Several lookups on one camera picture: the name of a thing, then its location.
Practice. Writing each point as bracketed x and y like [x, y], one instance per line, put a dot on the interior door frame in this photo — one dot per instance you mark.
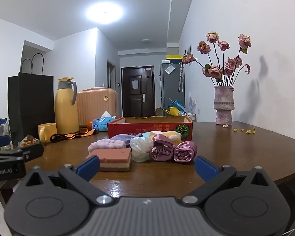
[111, 76]

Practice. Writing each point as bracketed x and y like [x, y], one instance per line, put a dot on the blue bag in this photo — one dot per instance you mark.
[178, 104]

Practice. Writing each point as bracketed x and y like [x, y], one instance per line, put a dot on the purple satin scrunchie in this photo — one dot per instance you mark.
[162, 148]
[185, 152]

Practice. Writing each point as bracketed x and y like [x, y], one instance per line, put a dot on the red cardboard box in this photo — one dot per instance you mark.
[137, 129]

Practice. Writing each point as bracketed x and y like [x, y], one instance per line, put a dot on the yellow mug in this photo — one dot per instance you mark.
[47, 132]

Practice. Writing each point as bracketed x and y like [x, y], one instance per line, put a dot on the clear plastic container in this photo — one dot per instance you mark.
[1, 135]

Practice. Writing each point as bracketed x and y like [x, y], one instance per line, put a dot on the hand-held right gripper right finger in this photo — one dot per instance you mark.
[206, 168]

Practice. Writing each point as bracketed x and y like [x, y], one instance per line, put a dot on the round ceiling lamp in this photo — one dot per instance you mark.
[104, 12]

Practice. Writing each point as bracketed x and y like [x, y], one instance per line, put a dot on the white umbrella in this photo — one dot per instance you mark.
[181, 78]

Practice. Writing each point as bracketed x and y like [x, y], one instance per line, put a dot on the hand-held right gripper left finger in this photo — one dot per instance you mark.
[88, 167]

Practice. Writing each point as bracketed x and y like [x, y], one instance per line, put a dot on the pink ribbed suitcase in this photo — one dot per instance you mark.
[98, 105]

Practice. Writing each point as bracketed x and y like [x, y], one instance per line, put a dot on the clear plastic cup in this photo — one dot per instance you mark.
[140, 150]

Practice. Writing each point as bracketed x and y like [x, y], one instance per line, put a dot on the bunch of dried pink roses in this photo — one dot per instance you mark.
[215, 71]

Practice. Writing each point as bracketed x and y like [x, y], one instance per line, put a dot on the clear bag on refrigerator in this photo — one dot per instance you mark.
[169, 68]

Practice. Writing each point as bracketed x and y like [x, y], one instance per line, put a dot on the yellow bag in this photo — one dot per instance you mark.
[172, 111]

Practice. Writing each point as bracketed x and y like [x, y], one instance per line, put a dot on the scattered yellow crumbs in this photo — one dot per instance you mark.
[247, 131]

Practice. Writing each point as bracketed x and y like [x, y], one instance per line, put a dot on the pink layered sponge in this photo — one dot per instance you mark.
[110, 157]

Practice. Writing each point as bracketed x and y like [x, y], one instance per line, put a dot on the dark wooden door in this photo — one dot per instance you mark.
[137, 98]

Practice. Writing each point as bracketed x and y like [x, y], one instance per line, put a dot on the blue tissue pack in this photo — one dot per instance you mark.
[103, 124]

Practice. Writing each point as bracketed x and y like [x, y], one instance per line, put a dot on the purple hanger rack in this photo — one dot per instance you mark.
[193, 102]

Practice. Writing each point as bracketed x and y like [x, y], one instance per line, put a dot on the tall cardboard box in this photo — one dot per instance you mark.
[159, 111]

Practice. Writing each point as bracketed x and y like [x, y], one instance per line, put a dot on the black paper bag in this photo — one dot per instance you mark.
[32, 103]

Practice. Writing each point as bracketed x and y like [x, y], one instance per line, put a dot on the white paper notice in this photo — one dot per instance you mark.
[135, 84]

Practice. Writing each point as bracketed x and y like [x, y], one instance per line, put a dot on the purple fuzzy towel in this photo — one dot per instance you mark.
[124, 138]

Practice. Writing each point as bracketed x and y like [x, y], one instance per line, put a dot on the clear snack packet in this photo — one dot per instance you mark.
[28, 141]

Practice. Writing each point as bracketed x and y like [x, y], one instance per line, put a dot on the yellow box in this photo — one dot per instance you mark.
[174, 56]

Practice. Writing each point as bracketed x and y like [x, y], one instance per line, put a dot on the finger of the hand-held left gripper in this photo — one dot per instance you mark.
[0, 141]
[32, 151]

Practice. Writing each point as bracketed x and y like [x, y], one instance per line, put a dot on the pink ceramic vase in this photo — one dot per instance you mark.
[223, 105]

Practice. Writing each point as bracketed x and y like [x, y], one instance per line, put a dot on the cream fluffy scrunchie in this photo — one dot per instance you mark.
[172, 136]

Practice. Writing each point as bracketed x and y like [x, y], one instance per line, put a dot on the grey refrigerator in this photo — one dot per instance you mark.
[172, 88]

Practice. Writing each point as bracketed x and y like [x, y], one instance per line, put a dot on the yellow thermos jug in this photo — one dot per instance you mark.
[65, 108]

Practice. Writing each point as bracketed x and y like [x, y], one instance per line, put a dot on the pale lilac fuzzy headband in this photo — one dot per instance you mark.
[105, 144]

